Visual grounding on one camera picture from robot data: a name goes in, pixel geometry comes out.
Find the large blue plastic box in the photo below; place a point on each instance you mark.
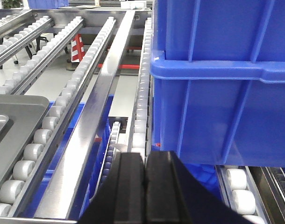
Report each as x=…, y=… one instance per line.
x=220, y=112

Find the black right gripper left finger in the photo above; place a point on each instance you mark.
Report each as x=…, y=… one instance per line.
x=120, y=198

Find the steel roller conveyor rack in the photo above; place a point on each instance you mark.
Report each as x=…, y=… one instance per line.
x=118, y=48

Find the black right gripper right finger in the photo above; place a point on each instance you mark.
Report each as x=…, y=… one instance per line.
x=174, y=196

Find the lower blue plastic bin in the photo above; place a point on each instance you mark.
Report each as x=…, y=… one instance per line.
x=91, y=172

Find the red white striped cone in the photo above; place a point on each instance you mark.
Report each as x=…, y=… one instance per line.
x=77, y=49

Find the black office chair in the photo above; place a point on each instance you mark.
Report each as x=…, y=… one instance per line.
x=28, y=48

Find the upper stacked blue box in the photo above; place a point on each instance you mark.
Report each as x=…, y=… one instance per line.
x=231, y=30

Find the silver metal tray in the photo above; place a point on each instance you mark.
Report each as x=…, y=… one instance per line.
x=25, y=114

